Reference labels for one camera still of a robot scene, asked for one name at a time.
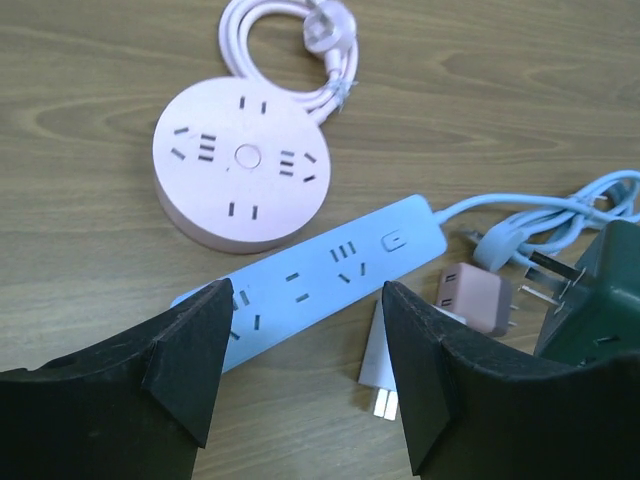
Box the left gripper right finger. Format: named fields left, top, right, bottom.
left=382, top=281, right=639, bottom=479

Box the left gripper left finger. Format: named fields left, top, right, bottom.
left=1, top=279, right=233, bottom=479

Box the dark green cube socket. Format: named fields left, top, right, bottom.
left=525, top=220, right=639, bottom=367

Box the blue power strip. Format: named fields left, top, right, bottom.
left=169, top=194, right=449, bottom=374

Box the white cube adapter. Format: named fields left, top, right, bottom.
left=358, top=299, right=398, bottom=421

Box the pink cube adapter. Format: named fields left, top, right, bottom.
left=435, top=262, right=513, bottom=337

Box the pink round power strip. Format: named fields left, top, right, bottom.
left=152, top=77, right=331, bottom=254

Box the blue cord with plug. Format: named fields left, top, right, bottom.
left=432, top=169, right=640, bottom=274

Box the pink coiled cord with plug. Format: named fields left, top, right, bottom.
left=218, top=0, right=361, bottom=126

